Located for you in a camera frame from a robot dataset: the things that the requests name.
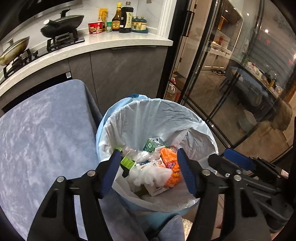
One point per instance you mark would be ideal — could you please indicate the trash bin with plastic liner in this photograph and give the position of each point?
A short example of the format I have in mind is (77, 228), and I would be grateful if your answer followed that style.
(131, 122)

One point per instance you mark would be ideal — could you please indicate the black wok with lid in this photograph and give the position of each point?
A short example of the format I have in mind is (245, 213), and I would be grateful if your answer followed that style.
(64, 24)

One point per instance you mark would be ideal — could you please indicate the green milk carton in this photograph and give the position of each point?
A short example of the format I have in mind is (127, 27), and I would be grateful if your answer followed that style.
(153, 145)

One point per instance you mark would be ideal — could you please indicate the green cardboard box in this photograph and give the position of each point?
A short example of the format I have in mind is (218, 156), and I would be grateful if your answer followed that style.
(127, 163)

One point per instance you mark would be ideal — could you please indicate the clear plastic bag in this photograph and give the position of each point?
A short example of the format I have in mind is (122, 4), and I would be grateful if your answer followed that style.
(140, 156)

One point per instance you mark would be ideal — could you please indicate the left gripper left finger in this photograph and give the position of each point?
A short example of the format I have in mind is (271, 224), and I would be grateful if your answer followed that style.
(106, 172)

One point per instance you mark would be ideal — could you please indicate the blue-grey velvet table cloth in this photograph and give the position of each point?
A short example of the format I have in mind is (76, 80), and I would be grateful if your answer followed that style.
(47, 135)

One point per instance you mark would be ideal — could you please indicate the red instant noodle cup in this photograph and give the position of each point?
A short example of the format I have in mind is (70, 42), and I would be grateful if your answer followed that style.
(95, 27)

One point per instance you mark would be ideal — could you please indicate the small green spice jar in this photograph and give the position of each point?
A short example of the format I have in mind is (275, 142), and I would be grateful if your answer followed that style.
(109, 27)

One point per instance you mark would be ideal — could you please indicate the beige pan with glass lid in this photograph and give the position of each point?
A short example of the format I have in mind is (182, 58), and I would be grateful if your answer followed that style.
(14, 51)

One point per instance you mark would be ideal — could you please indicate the oatmeal snack packet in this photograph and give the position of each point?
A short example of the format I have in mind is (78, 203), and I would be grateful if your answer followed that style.
(154, 191)

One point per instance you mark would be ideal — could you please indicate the black range hood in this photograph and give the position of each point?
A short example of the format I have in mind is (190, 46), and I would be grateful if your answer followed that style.
(15, 13)

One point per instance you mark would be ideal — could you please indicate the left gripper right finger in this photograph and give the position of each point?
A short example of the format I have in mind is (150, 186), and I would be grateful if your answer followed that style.
(191, 171)

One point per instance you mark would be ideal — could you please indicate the orange plastic bag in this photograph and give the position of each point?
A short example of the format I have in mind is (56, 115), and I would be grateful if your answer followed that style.
(169, 157)

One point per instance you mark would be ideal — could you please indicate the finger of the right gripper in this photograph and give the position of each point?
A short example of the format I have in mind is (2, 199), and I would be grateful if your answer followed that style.
(253, 164)
(224, 166)

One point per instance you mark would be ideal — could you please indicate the yellow seasoning packet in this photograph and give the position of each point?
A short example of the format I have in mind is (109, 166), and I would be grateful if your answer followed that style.
(102, 15)

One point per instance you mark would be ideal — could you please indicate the teal condiment jar set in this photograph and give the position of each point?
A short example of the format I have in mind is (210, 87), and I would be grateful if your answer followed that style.
(139, 25)

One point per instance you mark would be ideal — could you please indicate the dark soy sauce bottle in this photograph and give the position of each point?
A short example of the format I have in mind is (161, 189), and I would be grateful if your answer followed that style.
(126, 18)

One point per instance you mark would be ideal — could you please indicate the black gas stove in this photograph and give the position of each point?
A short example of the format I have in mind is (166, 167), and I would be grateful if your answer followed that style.
(30, 55)

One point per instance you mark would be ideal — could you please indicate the white paper towel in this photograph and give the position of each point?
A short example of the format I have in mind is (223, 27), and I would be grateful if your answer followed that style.
(149, 175)

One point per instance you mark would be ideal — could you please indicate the brown sauce bottle yellow cap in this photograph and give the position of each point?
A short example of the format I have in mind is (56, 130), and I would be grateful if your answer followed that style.
(115, 24)

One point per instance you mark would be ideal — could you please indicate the black framed glass door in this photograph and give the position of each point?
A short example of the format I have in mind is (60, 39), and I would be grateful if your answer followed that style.
(233, 64)

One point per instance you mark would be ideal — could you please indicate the beige fluffy cloth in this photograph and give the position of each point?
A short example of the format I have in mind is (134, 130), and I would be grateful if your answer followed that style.
(187, 225)

